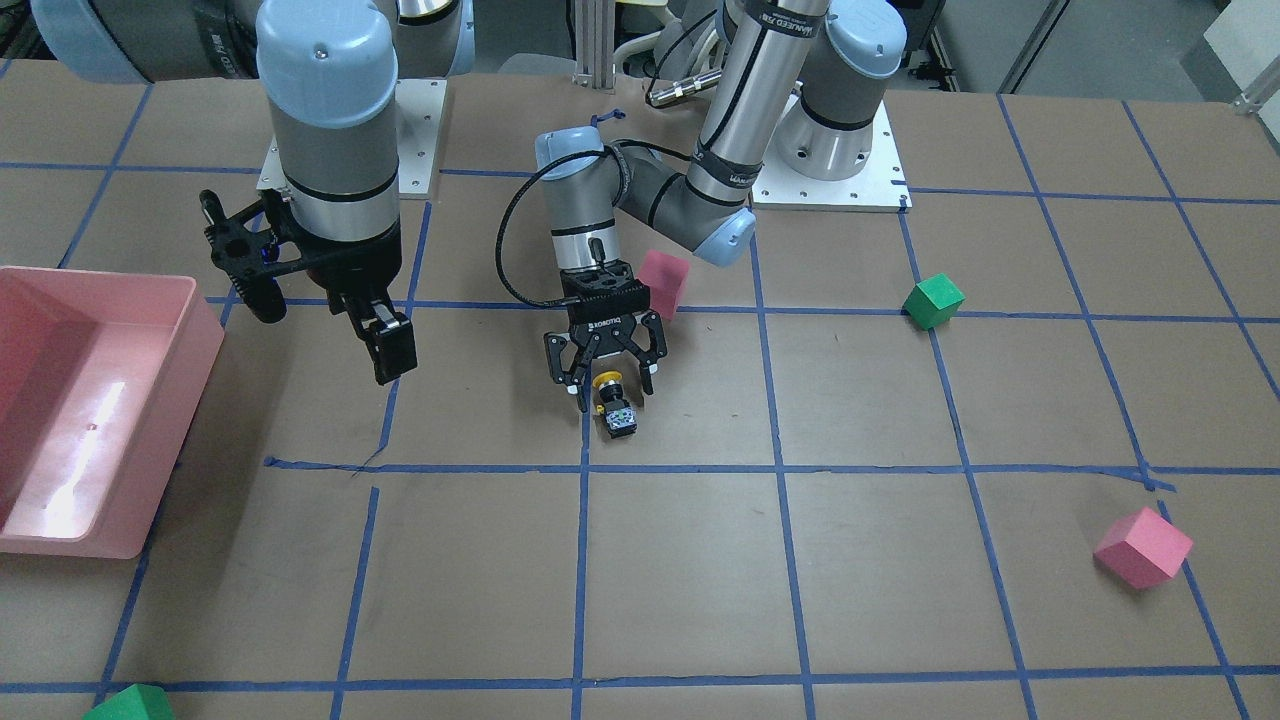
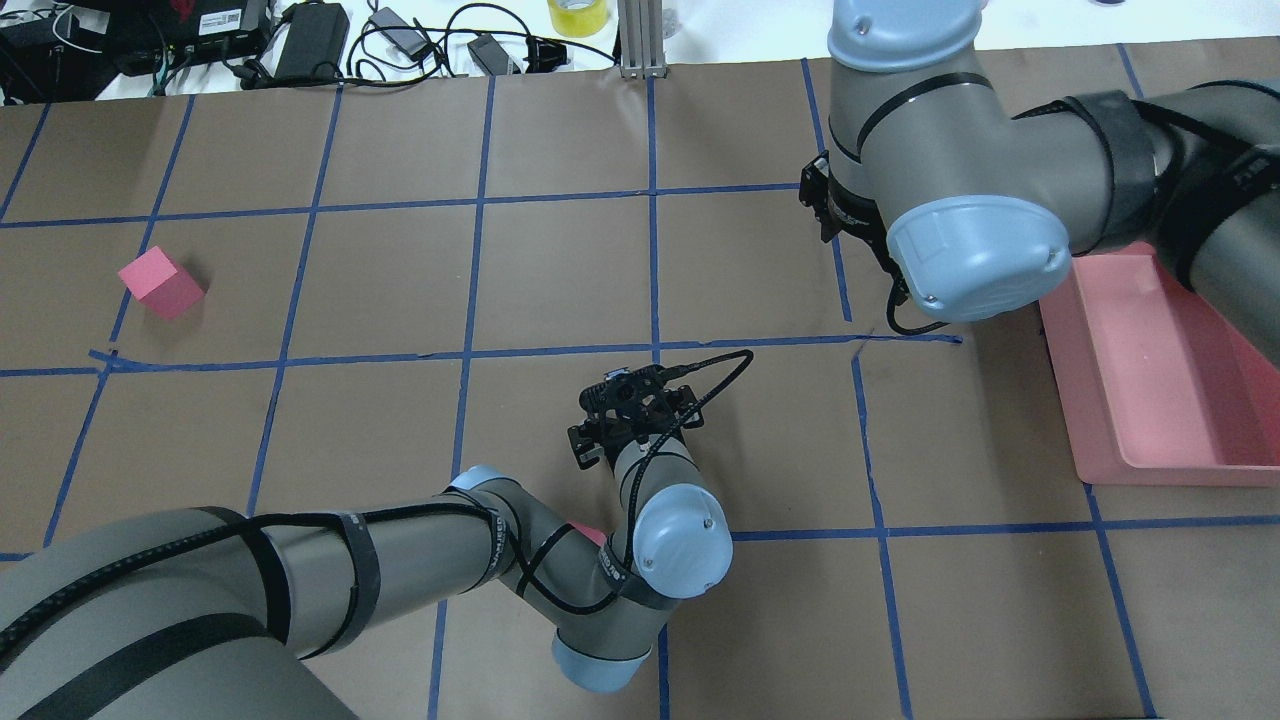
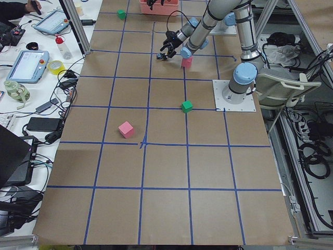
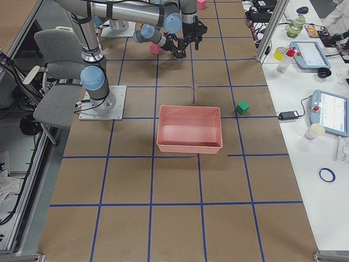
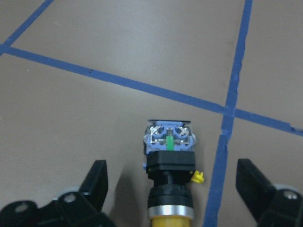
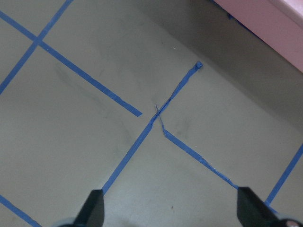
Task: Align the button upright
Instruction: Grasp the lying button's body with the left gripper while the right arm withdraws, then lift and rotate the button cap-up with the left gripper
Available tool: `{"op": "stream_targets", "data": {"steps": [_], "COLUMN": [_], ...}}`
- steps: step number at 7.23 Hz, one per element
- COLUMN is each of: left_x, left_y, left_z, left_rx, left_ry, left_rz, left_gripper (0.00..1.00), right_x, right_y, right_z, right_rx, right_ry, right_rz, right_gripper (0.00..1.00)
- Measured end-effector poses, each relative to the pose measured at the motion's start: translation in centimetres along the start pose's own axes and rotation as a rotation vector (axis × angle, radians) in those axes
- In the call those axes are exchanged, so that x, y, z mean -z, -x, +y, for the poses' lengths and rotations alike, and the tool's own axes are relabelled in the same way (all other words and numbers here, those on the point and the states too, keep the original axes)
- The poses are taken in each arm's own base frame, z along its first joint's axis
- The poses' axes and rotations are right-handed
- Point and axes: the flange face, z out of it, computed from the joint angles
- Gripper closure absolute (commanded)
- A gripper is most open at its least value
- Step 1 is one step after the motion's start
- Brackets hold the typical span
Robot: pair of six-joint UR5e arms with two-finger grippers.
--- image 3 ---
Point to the teach pendant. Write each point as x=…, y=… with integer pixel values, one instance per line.
x=53, y=23
x=29, y=66

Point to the green foam cube near bin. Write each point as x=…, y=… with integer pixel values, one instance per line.
x=121, y=14

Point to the black power adapter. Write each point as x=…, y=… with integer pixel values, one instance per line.
x=43, y=124

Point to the pink foam cube centre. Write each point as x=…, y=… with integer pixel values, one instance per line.
x=187, y=62

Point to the clear squeeze bottle red cap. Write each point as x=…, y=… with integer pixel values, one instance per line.
x=64, y=50

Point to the black laptop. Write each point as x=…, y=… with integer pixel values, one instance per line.
x=17, y=154

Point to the aluminium frame post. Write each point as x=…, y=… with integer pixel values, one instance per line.
x=69, y=9

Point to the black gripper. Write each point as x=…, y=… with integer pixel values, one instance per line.
x=155, y=2
x=175, y=41

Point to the yellow mushroom push button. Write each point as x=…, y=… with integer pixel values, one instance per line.
x=161, y=56

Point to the yellow tape roll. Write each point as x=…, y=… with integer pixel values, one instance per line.
x=56, y=67

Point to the pink plastic bin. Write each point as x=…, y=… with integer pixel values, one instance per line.
x=158, y=9

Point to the grey office chair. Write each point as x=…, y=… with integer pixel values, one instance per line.
x=276, y=92

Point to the teach pendant near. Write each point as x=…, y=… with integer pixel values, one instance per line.
x=29, y=66

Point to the pink foam cube outer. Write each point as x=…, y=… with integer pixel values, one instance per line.
x=126, y=129

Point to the pink foam cube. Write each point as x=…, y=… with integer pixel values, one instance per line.
x=126, y=129
x=187, y=62

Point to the teach pendant far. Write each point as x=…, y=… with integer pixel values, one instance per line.
x=53, y=23

